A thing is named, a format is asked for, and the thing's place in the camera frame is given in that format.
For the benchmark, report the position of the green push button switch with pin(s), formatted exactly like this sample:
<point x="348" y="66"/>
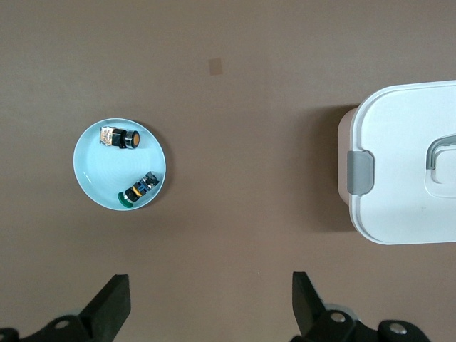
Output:
<point x="139" y="189"/>

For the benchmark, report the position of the light blue round plate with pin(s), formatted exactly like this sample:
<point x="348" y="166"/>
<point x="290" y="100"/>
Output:
<point x="107" y="171"/>

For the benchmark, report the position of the brown tape patch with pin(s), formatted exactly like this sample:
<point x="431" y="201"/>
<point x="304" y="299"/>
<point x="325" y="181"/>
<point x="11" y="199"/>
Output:
<point x="215" y="67"/>

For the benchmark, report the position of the orange push button switch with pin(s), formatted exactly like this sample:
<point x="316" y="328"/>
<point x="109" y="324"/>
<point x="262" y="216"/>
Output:
<point x="119" y="138"/>

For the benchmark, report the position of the white lidded lunch box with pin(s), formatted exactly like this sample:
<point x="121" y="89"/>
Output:
<point x="399" y="160"/>

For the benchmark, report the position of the grey box latch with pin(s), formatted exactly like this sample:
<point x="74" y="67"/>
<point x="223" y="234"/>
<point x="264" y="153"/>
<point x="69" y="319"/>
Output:
<point x="360" y="172"/>

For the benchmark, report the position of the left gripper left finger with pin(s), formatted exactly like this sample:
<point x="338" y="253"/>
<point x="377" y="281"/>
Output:
<point x="107" y="313"/>

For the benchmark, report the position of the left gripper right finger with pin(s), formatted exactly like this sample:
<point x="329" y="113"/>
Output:
<point x="308" y="310"/>

